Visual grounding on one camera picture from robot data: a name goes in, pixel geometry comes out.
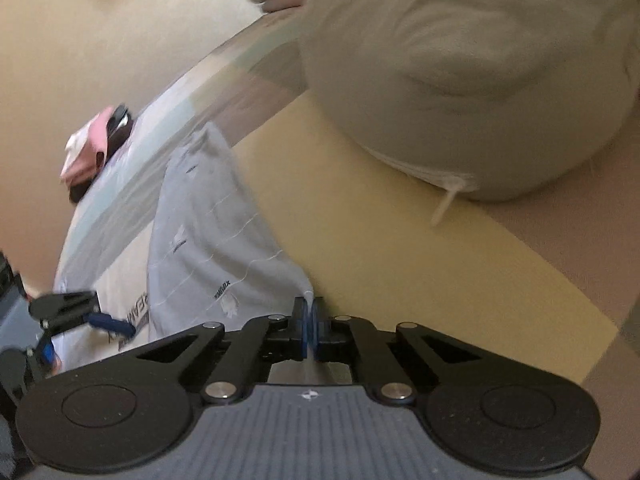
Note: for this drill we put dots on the grey cat face cushion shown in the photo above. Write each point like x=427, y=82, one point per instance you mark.
x=488, y=98

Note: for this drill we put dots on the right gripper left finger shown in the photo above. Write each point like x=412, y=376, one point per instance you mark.
x=122, y=412

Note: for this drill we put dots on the patchwork bed sheet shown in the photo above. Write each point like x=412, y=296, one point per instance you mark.
x=550, y=279

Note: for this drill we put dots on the grey-blue pants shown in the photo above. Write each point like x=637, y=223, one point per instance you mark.
x=212, y=256

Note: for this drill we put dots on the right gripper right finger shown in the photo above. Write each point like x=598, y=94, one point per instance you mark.
x=491, y=412

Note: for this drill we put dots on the pink clothes pile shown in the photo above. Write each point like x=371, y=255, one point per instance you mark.
x=89, y=149

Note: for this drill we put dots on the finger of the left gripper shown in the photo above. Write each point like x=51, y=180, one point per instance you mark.
x=60, y=313
x=20, y=369

